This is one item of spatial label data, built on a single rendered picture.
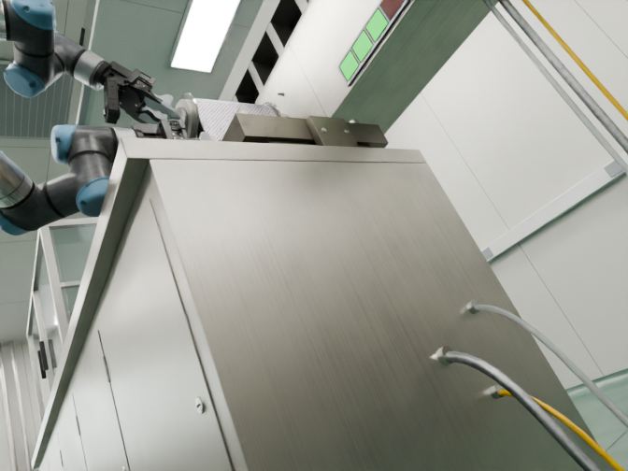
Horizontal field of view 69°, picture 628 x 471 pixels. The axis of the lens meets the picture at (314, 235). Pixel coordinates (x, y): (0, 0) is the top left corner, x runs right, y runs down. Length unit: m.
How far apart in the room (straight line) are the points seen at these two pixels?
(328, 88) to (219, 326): 0.85
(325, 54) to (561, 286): 2.59
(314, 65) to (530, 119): 2.40
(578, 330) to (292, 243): 2.96
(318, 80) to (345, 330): 0.82
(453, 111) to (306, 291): 3.31
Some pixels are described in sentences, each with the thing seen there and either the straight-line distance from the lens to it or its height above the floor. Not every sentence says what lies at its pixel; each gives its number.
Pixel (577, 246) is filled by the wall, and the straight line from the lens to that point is 3.42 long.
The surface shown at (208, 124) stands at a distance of 1.20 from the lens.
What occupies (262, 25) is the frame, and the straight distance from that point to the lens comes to 1.61.
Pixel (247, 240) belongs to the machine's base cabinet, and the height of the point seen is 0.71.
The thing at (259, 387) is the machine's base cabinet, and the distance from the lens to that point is 0.59.
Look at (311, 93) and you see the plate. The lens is 1.35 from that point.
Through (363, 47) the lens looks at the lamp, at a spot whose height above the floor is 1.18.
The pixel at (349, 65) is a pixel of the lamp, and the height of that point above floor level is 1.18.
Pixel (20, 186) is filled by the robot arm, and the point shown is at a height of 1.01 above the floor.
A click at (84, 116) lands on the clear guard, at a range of 2.16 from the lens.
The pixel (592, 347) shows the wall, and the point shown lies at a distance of 3.52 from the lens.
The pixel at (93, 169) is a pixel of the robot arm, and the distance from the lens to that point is 0.97.
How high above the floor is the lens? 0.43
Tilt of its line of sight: 22 degrees up
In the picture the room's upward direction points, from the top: 24 degrees counter-clockwise
